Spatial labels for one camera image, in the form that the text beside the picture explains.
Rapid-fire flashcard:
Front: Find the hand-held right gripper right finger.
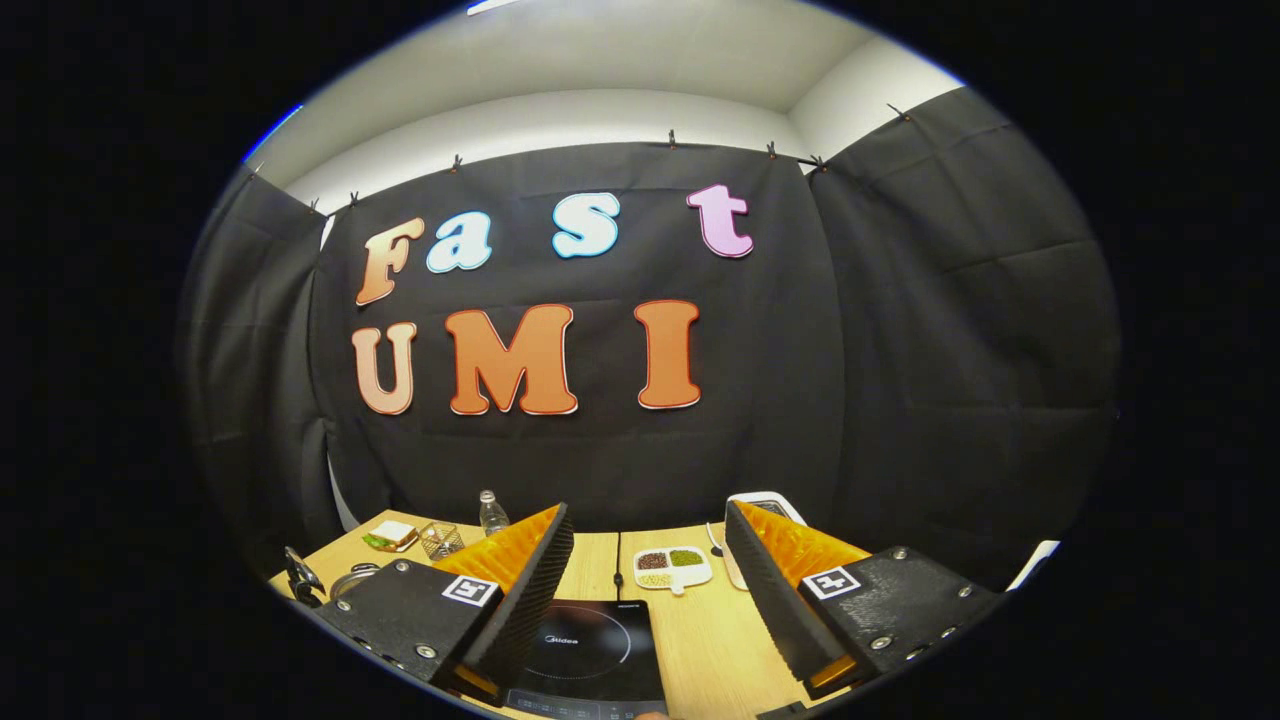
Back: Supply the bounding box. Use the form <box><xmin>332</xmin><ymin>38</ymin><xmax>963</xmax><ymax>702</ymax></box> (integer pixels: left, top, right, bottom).
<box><xmin>722</xmin><ymin>498</ymin><xmax>1006</xmax><ymax>701</ymax></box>

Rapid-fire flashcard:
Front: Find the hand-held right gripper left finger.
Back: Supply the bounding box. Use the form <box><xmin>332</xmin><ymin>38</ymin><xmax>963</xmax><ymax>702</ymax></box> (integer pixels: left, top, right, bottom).
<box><xmin>310</xmin><ymin>502</ymin><xmax>576</xmax><ymax>701</ymax></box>

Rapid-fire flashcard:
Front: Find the black induction cooktop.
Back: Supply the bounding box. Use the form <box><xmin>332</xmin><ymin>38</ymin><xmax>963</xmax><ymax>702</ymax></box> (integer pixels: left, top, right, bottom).
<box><xmin>503</xmin><ymin>598</ymin><xmax>669</xmax><ymax>720</ymax></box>

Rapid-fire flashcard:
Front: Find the steel pot with black handles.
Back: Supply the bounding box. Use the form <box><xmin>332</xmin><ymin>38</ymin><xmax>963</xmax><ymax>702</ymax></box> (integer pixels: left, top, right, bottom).
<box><xmin>283</xmin><ymin>545</ymin><xmax>383</xmax><ymax>609</ymax></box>

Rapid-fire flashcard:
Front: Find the white toaster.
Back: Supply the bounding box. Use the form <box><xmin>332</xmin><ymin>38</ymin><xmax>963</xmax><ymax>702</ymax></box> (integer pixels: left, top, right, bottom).
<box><xmin>722</xmin><ymin>491</ymin><xmax>807</xmax><ymax>591</ymax></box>

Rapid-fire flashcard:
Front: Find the white divided dish of beans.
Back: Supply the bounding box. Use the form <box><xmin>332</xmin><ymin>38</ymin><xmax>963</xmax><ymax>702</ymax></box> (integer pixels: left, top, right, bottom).
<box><xmin>633</xmin><ymin>545</ymin><xmax>714</xmax><ymax>596</ymax></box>

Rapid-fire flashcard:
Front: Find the sandwich on white plate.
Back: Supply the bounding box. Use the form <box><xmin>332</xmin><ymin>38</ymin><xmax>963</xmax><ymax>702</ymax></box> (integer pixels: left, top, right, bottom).
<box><xmin>362</xmin><ymin>520</ymin><xmax>419</xmax><ymax>553</ymax></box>

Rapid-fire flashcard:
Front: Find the metal wire basket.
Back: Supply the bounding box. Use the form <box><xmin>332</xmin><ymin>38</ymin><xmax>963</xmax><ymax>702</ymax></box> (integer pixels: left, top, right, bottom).
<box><xmin>418</xmin><ymin>520</ymin><xmax>466</xmax><ymax>561</ymax></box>

